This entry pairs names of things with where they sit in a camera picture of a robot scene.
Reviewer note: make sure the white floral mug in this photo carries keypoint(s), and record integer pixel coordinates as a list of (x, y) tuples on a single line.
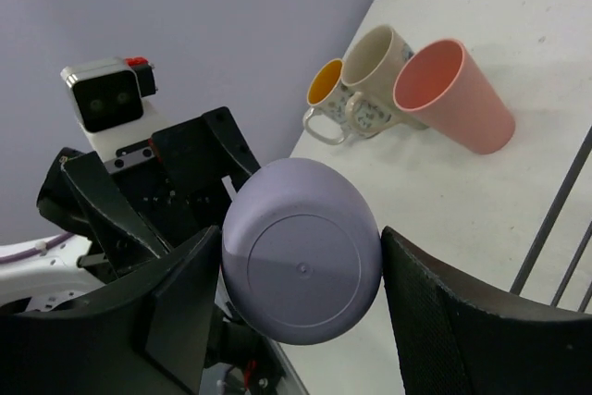
[(327, 96)]

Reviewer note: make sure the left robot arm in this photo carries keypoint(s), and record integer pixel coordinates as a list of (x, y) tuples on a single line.
[(39, 276)]

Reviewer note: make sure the beige patterned mug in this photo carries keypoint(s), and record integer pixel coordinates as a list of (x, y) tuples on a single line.
[(370, 70)]

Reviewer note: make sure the wire dish rack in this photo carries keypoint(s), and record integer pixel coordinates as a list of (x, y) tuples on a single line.
[(557, 267)]

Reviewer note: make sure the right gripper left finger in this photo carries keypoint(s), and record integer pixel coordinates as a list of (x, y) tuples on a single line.
[(145, 333)]

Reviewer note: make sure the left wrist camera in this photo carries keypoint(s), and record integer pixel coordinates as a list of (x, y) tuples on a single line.
[(109, 92)]

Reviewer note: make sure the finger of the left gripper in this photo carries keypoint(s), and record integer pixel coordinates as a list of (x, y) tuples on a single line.
[(119, 229), (232, 155)]

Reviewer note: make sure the pink plastic cup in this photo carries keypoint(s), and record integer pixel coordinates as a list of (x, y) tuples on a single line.
[(444, 88)]

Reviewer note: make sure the lavender plastic cup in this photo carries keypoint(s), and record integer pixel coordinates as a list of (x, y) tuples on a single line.
[(301, 256)]

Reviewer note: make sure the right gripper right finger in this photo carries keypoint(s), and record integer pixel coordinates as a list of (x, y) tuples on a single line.
[(456, 334)]

